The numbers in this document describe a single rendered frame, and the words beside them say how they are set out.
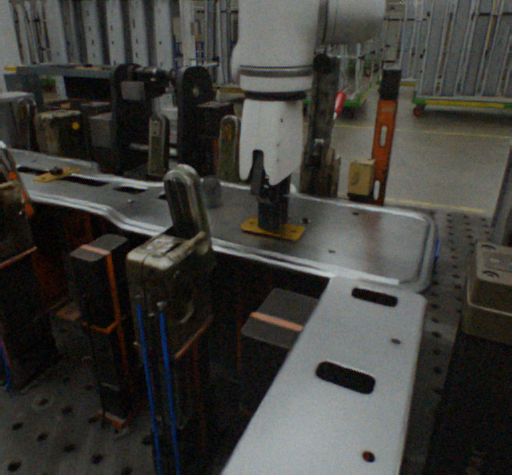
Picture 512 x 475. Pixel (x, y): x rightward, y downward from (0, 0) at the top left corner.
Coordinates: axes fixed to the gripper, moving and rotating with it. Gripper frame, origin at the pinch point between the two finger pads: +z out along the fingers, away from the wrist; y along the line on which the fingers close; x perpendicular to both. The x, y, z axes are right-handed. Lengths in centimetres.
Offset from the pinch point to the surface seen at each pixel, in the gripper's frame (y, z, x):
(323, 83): -20.5, -14.4, -0.3
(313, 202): -12.5, 3.0, 1.7
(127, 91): -20.6, -11.1, -41.0
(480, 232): -83, 33, 32
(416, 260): 0.0, 3.0, 18.4
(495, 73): -726, 40, 64
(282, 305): 12.6, 4.9, 6.4
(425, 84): -699, 57, -31
